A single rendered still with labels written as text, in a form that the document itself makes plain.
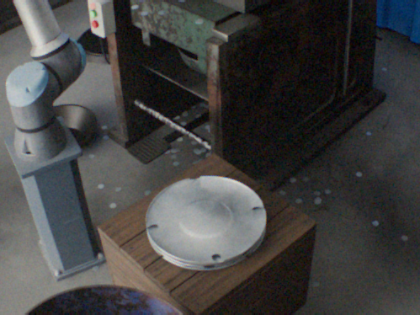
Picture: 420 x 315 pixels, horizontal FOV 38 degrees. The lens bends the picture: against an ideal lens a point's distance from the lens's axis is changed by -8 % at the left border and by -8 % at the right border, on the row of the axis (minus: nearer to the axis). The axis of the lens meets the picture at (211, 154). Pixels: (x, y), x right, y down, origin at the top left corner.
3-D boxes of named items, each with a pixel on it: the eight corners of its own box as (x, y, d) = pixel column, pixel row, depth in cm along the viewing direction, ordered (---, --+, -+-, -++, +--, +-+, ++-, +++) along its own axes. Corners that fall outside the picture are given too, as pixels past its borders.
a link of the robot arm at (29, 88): (4, 124, 161) (-7, 82, 152) (33, 95, 170) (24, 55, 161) (38, 134, 157) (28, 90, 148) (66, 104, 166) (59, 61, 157)
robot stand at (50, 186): (55, 282, 189) (19, 175, 160) (37, 243, 202) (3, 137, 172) (108, 261, 196) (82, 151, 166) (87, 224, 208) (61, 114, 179)
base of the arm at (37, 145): (23, 169, 161) (15, 141, 155) (10, 139, 172) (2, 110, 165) (74, 149, 167) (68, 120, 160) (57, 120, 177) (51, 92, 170)
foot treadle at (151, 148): (146, 175, 209) (145, 162, 205) (127, 161, 214) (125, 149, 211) (268, 95, 239) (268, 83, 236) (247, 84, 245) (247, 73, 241)
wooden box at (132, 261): (205, 385, 160) (198, 315, 138) (118, 305, 182) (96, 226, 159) (306, 302, 180) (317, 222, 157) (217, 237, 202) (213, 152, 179)
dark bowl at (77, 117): (52, 179, 225) (49, 165, 221) (13, 144, 242) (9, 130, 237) (114, 140, 241) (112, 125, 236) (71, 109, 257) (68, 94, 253)
